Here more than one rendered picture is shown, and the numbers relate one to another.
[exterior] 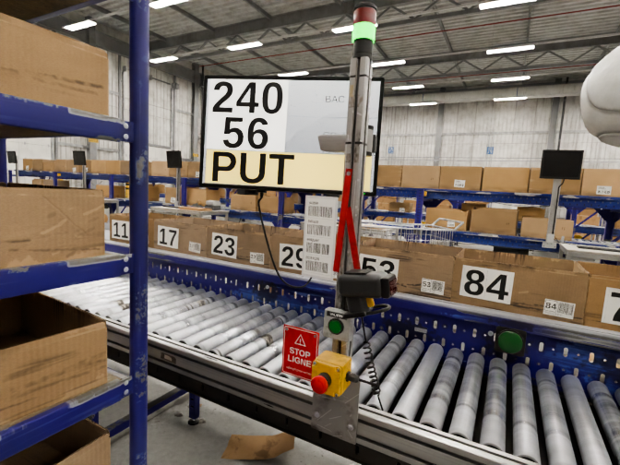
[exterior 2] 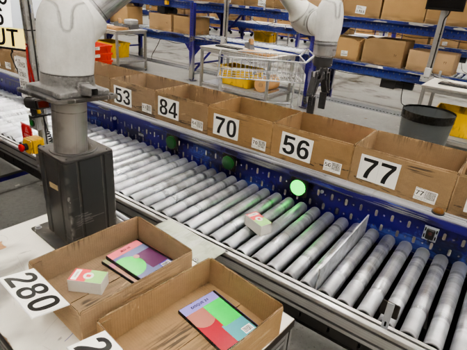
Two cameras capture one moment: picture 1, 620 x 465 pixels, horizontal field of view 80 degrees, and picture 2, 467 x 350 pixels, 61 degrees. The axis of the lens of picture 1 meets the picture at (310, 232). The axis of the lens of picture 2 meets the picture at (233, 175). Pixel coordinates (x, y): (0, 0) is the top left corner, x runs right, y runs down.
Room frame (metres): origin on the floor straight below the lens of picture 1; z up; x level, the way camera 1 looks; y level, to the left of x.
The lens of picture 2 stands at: (-0.85, -1.24, 1.58)
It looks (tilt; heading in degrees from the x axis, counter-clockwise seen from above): 25 degrees down; 6
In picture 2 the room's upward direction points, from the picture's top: 4 degrees clockwise
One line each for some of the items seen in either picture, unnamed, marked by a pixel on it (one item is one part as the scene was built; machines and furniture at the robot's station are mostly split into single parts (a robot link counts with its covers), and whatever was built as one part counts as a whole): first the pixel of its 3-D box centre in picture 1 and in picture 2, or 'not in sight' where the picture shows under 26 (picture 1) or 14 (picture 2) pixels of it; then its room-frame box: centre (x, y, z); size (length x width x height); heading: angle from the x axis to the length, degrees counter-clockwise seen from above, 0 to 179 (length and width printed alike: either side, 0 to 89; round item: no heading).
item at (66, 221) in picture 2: not in sight; (79, 190); (0.30, -0.57, 0.91); 0.26 x 0.26 x 0.33; 58
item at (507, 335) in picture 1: (509, 342); (170, 142); (1.14, -0.66, 0.81); 0.07 x 0.01 x 0.07; 62
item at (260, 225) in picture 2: not in sight; (258, 223); (0.48, -1.20, 0.77); 0.10 x 0.06 x 0.05; 44
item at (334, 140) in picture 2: not in sight; (322, 143); (0.96, -1.45, 0.96); 0.39 x 0.29 x 0.17; 62
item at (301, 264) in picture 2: not in sight; (318, 246); (0.45, -1.44, 0.72); 0.52 x 0.05 x 0.05; 152
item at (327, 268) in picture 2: not in sight; (345, 248); (0.40, -1.53, 0.76); 0.46 x 0.01 x 0.09; 152
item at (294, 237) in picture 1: (322, 254); (109, 82); (1.70, -0.06, 0.96); 0.39 x 0.29 x 0.17; 62
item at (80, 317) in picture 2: not in sight; (115, 269); (0.06, -0.80, 0.80); 0.38 x 0.28 x 0.10; 147
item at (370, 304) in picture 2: not in sight; (387, 276); (0.33, -1.67, 0.72); 0.52 x 0.05 x 0.05; 152
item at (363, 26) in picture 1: (363, 27); not in sight; (0.86, -0.09, 1.62); 0.05 x 0.05 x 0.06
